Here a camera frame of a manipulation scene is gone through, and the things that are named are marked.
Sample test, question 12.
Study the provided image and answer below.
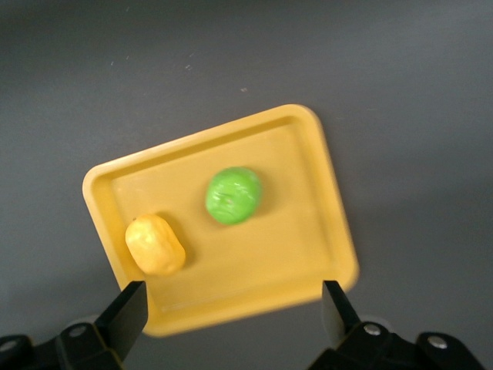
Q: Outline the dark gray table cover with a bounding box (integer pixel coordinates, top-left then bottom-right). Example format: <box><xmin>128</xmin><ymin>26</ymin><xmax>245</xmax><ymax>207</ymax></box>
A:
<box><xmin>0</xmin><ymin>0</ymin><xmax>493</xmax><ymax>370</ymax></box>

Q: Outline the green apple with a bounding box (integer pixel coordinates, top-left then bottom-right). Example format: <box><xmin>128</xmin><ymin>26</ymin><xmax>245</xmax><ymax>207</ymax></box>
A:
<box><xmin>203</xmin><ymin>166</ymin><xmax>264</xmax><ymax>227</ymax></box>

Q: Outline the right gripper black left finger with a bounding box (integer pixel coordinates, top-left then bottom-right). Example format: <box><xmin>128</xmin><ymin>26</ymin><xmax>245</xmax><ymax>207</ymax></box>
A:
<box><xmin>0</xmin><ymin>281</ymin><xmax>149</xmax><ymax>370</ymax></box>

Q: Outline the yellow rectangular plastic tray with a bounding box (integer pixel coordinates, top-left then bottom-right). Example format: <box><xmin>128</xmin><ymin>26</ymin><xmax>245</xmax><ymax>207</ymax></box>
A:
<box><xmin>82</xmin><ymin>103</ymin><xmax>361</xmax><ymax>340</ymax></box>

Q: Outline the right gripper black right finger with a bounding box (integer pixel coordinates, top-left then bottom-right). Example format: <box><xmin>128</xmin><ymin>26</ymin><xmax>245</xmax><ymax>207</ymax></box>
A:
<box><xmin>307</xmin><ymin>280</ymin><xmax>486</xmax><ymax>370</ymax></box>

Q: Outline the yellow-brown potato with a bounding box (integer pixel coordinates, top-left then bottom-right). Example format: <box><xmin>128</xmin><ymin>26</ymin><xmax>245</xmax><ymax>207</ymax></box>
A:
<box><xmin>124</xmin><ymin>214</ymin><xmax>187</xmax><ymax>277</ymax></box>

